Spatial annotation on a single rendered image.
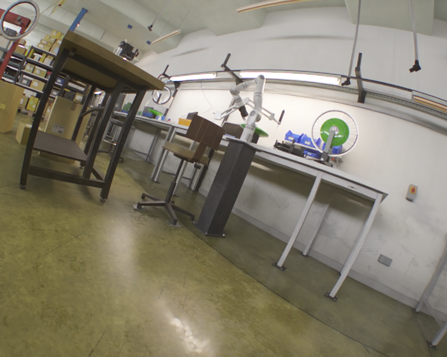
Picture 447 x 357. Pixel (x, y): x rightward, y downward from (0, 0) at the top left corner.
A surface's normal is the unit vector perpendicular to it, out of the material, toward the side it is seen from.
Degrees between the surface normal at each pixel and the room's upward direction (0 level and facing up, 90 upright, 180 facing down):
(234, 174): 90
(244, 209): 90
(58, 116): 90
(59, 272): 0
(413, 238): 90
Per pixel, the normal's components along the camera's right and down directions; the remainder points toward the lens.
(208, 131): 0.52, 0.32
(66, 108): 0.74, 0.34
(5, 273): 0.38, -0.92
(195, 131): 0.29, 0.18
